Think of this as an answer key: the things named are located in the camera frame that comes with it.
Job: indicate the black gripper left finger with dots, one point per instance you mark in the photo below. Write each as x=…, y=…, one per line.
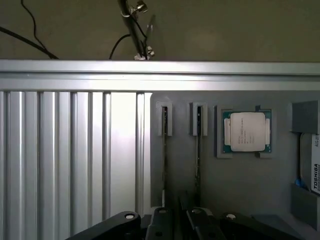
x=160, y=222

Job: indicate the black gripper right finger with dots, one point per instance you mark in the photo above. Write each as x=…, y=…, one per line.
x=210, y=225

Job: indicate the green RAM stick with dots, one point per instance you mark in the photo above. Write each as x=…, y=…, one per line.
x=199, y=150
x=164, y=150

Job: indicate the grey plastic parts rack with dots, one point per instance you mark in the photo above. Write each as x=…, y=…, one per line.
x=237, y=180

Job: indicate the CPU with silver lid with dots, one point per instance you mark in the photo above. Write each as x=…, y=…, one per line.
x=247, y=131

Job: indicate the silver Toshiba hard disk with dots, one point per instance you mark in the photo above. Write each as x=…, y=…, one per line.
x=311, y=160

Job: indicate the black stand pole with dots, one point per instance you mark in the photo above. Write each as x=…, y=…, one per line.
x=133, y=30

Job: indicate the silver wing screw clamp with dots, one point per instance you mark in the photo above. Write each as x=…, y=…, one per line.
x=138, y=8

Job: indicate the aluminium table edge rail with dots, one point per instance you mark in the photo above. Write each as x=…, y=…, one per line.
x=160, y=75

